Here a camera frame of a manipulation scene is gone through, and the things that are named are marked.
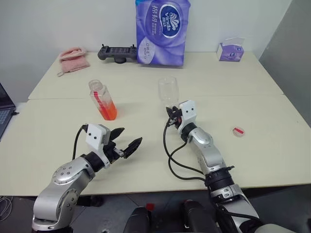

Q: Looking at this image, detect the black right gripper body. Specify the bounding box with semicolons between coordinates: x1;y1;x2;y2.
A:
169;113;183;133

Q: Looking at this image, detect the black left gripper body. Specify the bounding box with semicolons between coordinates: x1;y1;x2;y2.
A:
103;139;126;164

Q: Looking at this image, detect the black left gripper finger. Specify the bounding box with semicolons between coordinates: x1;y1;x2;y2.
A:
122;136;143;160
110;127;126;142

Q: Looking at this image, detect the clear plastic cup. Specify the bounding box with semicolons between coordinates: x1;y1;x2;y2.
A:
157;76;182;133

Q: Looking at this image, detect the bottle with orange liquid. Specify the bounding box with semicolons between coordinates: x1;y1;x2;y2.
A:
87;79;119;121

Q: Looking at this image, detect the dark rounded shape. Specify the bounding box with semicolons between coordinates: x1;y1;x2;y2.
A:
179;200;219;233
126;206;156;233

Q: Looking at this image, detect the large purple tissue pack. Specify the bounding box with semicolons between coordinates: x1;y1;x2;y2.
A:
134;0;190;68

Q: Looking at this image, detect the small purple tissue box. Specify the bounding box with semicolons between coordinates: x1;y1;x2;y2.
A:
217;36;246;62

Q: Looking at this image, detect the dark grey handheld controller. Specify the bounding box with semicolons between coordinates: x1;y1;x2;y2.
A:
97;43;138;65

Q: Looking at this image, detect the pink towel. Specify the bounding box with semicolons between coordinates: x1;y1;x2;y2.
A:
57;47;91;78

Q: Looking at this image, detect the dark laptop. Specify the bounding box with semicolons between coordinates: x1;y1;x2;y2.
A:
0;82;17;143

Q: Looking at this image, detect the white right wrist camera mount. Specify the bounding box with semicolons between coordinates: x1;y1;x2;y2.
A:
178;100;197;129

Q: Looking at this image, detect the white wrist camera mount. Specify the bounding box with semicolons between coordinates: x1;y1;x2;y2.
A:
178;100;197;129
85;123;112;168

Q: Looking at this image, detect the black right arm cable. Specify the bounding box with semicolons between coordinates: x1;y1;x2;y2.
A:
163;118;207;182

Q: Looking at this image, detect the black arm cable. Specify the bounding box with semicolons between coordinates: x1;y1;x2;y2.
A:
163;118;207;182
72;124;89;161

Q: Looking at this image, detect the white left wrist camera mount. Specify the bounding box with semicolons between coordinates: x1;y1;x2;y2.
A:
85;123;112;168

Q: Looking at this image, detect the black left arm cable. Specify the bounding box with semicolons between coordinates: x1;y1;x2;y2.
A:
72;124;89;161

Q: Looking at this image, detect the thin white cable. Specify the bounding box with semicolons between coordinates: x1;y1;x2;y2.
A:
0;195;13;220

